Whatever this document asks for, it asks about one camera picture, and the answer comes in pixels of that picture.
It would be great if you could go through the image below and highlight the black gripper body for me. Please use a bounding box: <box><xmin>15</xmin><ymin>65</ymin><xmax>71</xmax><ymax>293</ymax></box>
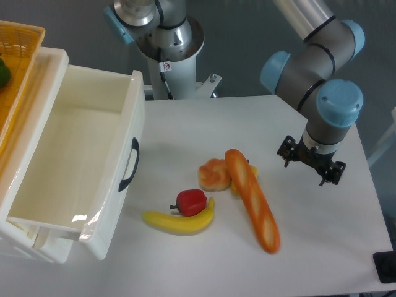
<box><xmin>290</xmin><ymin>134</ymin><xmax>334</xmax><ymax>173</ymax></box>

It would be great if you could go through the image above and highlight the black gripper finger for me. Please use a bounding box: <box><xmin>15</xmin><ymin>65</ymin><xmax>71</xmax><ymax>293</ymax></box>
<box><xmin>318</xmin><ymin>161</ymin><xmax>346</xmax><ymax>186</ymax></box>
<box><xmin>277</xmin><ymin>136</ymin><xmax>298</xmax><ymax>168</ymax></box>

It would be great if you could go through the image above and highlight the long orange baguette bread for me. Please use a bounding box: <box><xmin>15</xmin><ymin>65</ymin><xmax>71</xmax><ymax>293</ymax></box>
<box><xmin>225</xmin><ymin>148</ymin><xmax>281</xmax><ymax>254</ymax></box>

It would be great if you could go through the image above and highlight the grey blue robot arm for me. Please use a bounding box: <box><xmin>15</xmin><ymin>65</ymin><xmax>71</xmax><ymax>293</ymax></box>
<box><xmin>104</xmin><ymin>1</ymin><xmax>365</xmax><ymax>184</ymax></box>

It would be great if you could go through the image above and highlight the round orange bread roll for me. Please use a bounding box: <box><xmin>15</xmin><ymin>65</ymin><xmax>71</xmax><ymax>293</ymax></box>
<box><xmin>197</xmin><ymin>158</ymin><xmax>231</xmax><ymax>192</ymax></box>

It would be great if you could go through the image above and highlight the yellow bell pepper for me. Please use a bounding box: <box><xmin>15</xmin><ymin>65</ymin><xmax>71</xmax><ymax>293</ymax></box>
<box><xmin>230</xmin><ymin>165</ymin><xmax>259</xmax><ymax>196</ymax></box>

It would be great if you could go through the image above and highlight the black device at edge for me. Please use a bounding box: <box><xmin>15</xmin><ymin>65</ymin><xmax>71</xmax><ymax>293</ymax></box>
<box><xmin>372</xmin><ymin>251</ymin><xmax>395</xmax><ymax>283</ymax></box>

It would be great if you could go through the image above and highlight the red bell pepper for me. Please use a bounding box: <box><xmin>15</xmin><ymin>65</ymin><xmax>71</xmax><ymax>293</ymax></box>
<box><xmin>170</xmin><ymin>189</ymin><xmax>207</xmax><ymax>217</ymax></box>

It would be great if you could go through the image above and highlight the yellow banana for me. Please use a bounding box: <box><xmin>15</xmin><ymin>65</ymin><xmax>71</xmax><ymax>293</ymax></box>
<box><xmin>142</xmin><ymin>197</ymin><xmax>215</xmax><ymax>235</ymax></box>

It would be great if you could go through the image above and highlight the white plastic drawer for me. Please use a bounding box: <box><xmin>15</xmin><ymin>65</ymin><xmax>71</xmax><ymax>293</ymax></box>
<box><xmin>8</xmin><ymin>65</ymin><xmax>145</xmax><ymax>259</ymax></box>

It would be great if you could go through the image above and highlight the yellow woven basket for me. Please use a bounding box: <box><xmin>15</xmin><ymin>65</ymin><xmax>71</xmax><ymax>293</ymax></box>
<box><xmin>1</xmin><ymin>20</ymin><xmax>46</xmax><ymax>151</ymax></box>

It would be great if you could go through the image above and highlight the green bell pepper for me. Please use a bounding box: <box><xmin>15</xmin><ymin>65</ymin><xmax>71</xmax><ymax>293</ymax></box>
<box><xmin>0</xmin><ymin>58</ymin><xmax>11</xmax><ymax>88</ymax></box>

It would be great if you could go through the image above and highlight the white chair frame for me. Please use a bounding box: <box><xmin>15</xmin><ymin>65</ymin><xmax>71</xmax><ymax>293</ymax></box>
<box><xmin>367</xmin><ymin>108</ymin><xmax>395</xmax><ymax>167</ymax></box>

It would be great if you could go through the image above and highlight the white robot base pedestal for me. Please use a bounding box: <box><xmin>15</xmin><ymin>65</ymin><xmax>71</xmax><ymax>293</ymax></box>
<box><xmin>137</xmin><ymin>15</ymin><xmax>222</xmax><ymax>100</ymax></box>

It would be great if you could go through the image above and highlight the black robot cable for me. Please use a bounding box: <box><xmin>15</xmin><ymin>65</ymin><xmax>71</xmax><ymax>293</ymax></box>
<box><xmin>156</xmin><ymin>46</ymin><xmax>174</xmax><ymax>100</ymax></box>

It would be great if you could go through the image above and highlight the white drawer cabinet frame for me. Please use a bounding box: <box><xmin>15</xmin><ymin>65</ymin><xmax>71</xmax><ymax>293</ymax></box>
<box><xmin>1</xmin><ymin>47</ymin><xmax>72</xmax><ymax>263</ymax></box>

